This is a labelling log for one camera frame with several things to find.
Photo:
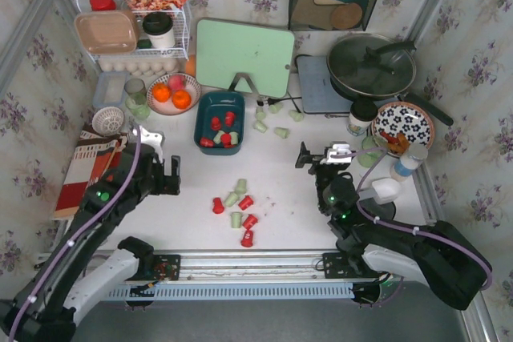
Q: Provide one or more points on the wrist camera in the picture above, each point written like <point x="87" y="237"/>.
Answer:
<point x="150" y="143"/>
<point x="338" y="152"/>

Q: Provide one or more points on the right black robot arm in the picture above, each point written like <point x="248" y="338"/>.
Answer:
<point x="438" y="255"/>

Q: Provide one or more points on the carrot pieces on plate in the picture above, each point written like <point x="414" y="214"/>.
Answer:
<point x="398" y="144"/>

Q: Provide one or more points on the green glass cup right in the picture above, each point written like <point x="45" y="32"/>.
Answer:
<point x="370" y="145"/>

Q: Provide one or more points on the green glass cup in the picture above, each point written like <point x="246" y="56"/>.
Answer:
<point x="370" y="145"/>
<point x="137" y="105"/>

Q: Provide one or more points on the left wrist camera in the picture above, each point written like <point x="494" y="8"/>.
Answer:
<point x="150" y="143"/>

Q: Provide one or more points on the metal cutting board stand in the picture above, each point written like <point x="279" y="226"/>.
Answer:
<point x="243" y="83"/>

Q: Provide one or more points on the pink fruit bowl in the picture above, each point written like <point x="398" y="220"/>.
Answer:
<point x="167" y="108"/>

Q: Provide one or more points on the striped red cloth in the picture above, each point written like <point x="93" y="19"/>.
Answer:
<point x="94" y="155"/>

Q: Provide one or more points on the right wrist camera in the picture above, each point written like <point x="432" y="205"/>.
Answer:
<point x="338" y="152"/>

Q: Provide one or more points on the red coffee capsule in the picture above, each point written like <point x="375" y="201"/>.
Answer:
<point x="229" y="118"/>
<point x="226" y="139"/>
<point x="247" y="240"/>
<point x="217" y="206"/>
<point x="250" y="221"/>
<point x="246" y="202"/>
<point x="216" y="124"/>
<point x="205" y="142"/>

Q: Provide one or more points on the grey induction cooker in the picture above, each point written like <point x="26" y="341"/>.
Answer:
<point x="317" y="93"/>

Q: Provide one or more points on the teal plastic storage basket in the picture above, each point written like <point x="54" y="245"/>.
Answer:
<point x="217" y="103"/>

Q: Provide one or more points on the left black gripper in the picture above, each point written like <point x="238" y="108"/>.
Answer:
<point x="165" y="176"/>

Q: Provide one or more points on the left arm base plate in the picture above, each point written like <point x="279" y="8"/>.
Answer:
<point x="162" y="267"/>

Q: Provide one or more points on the pink peach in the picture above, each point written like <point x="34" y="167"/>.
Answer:
<point x="177" y="82"/>

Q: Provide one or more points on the blue floral plate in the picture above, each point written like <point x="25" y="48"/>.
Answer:
<point x="407" y="118"/>

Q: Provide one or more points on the white plastic scoop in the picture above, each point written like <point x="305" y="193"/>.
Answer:
<point x="382" y="191"/>

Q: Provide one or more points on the white blue bottle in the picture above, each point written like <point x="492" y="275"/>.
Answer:
<point x="408" y="162"/>

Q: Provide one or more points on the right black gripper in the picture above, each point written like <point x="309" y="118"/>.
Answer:
<point x="317" y="162"/>

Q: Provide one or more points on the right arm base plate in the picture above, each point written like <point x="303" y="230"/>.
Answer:
<point x="337" y="265"/>

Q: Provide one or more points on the grey glass cup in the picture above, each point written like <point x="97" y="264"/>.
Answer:
<point x="135" y="90"/>

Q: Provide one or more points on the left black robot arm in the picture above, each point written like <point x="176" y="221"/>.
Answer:
<point x="39" y="312"/>

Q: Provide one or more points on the white strainer basket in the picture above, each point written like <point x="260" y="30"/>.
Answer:
<point x="108" y="121"/>

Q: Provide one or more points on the black lid seasoning jar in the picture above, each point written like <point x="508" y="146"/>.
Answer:
<point x="362" y="113"/>

